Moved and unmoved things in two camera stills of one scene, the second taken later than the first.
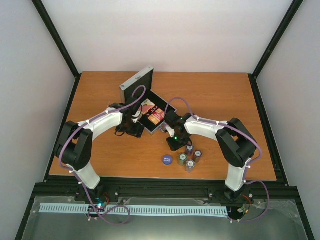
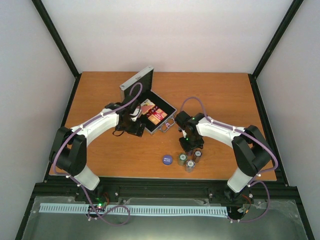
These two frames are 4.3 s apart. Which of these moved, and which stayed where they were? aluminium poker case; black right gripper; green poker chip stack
Moved: black right gripper
Stayed: green poker chip stack; aluminium poker case
